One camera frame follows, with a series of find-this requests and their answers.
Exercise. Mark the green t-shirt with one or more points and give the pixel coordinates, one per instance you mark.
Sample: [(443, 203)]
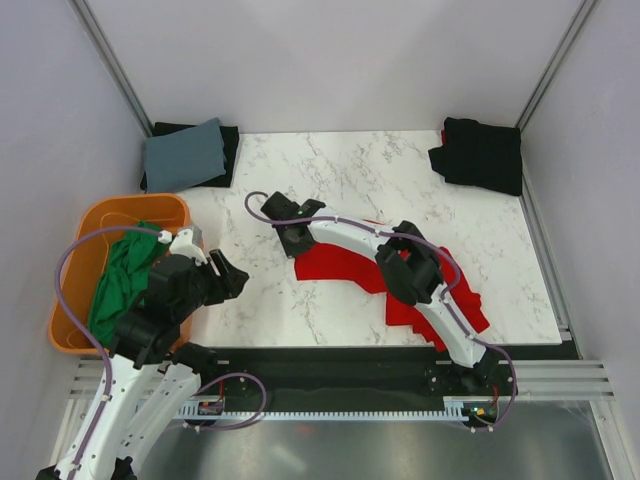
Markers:
[(125, 276)]

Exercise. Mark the white slotted cable duct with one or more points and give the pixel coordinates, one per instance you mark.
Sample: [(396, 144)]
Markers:
[(450, 410)]

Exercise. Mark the folded black t-shirt right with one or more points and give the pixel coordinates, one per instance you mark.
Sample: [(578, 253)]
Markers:
[(479, 155)]

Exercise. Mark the folded black t-shirt left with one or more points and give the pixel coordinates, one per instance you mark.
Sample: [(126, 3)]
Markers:
[(231, 139)]

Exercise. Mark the left aluminium frame post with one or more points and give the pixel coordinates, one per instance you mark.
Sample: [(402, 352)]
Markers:
[(100, 41)]

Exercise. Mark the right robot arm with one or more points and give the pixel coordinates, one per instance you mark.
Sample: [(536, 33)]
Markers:
[(423, 286)]

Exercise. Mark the red t-shirt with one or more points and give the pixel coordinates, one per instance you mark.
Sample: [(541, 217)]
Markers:
[(326, 262)]

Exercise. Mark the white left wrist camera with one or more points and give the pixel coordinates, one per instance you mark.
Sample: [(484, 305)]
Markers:
[(186, 242)]

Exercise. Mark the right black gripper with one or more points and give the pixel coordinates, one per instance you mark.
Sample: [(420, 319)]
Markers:
[(292, 251)]

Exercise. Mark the aluminium frame post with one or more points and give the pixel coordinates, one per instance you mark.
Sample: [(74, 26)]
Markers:
[(100, 41), (568, 40)]

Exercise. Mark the folded grey t-shirt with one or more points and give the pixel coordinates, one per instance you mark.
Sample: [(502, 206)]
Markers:
[(184, 159)]

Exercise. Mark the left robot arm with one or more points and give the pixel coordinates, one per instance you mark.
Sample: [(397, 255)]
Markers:
[(145, 379)]

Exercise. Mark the folded black t-shirt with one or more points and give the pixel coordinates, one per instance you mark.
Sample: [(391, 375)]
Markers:
[(231, 139), (479, 155)]

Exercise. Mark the right aluminium frame post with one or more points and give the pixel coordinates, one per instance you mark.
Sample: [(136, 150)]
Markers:
[(568, 40)]

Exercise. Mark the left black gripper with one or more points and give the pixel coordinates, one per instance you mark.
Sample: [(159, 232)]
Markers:
[(224, 288)]

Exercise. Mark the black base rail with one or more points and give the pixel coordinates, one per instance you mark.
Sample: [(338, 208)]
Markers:
[(347, 377)]

